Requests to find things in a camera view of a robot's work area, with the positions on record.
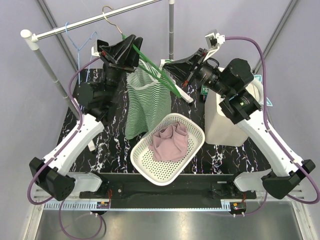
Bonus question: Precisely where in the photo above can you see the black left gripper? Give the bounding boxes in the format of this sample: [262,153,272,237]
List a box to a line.
[99,34,142,102]

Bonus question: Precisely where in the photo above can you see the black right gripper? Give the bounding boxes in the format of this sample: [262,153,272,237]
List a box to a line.
[163,48,232,98]

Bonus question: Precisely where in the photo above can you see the green plastic hanger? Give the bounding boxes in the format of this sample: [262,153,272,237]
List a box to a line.
[101,5,185,99]

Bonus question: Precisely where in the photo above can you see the light blue wire hanger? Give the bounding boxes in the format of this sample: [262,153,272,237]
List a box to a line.
[64,22,98,85]

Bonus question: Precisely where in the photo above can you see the green striped tank top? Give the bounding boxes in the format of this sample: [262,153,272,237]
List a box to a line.
[124,60,171,140]

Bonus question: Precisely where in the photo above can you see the pink tank top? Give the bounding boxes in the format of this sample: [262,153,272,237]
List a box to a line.
[148,122,189,162]

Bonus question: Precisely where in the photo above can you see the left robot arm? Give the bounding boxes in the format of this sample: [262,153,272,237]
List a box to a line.
[27,34,143,205]

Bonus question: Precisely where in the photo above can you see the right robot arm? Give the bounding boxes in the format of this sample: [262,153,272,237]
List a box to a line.
[163,48,316,200]

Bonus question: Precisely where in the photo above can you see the green circuit board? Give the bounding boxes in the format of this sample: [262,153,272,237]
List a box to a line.
[200,85,210,96]

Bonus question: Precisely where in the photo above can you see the white storage bin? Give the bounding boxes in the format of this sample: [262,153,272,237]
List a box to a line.
[204,67,265,147]

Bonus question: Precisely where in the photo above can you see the teal cat ear headphones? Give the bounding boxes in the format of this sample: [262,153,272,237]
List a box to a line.
[251,74,264,106]

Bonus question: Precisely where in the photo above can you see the white perforated plastic basket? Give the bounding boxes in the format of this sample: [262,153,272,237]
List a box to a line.
[130,113,205,186]

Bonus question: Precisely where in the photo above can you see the white metal clothes rack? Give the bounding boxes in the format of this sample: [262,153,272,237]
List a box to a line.
[20,0,195,152]

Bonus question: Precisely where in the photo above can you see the black marble pattern mat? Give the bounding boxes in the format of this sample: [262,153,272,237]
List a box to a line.
[67,70,270,181]

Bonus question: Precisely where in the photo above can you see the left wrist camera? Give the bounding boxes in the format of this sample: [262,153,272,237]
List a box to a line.
[91,41,100,57]

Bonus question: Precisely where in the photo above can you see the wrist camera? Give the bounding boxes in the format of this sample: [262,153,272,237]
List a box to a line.
[204,29,226,61]
[91,41,100,57]

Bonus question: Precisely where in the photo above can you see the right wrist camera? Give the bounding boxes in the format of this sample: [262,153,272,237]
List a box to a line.
[204,29,226,61]

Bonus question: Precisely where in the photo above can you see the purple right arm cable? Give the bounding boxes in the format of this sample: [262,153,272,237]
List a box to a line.
[223,36,317,203]

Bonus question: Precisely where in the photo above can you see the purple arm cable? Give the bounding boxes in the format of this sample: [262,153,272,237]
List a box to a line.
[223,36,317,203]
[26,56,101,206]

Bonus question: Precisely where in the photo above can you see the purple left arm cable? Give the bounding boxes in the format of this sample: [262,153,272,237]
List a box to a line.
[26,56,101,206]

